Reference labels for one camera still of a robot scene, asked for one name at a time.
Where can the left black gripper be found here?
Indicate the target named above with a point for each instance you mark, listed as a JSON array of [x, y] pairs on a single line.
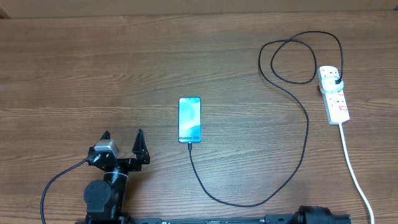
[[135, 165]]

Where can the Samsung Galaxy smartphone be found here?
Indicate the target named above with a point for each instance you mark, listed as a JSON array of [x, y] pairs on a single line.
[[189, 120]]

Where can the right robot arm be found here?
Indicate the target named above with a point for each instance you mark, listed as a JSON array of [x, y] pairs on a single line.
[[313, 215]]

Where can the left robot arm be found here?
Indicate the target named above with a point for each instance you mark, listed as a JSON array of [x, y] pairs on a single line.
[[105, 198]]

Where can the white charger plug adapter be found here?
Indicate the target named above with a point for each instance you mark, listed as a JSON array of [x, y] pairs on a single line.
[[330, 85]]

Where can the white power strip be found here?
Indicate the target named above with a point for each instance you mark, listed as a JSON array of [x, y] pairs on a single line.
[[335, 103]]

